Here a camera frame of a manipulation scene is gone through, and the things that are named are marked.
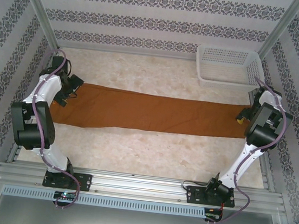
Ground aluminium mounting rail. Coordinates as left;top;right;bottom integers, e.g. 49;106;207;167
0;156;288;217

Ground brown long pants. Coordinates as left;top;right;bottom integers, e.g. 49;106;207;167
46;78;255;148

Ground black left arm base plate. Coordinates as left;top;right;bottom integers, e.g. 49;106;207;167
41;168;94;194

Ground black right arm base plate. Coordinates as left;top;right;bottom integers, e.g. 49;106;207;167
185;184;239;210

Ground aluminium back rail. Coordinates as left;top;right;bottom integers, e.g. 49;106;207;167
55;39;201;66

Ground grey slotted cable duct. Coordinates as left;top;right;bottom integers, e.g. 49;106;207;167
1;182;207;219

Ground white plastic basket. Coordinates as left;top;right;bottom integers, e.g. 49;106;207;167
192;44;269;95

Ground aluminium frame post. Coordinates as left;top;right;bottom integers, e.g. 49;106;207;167
256;0;299;66
9;0;68;53

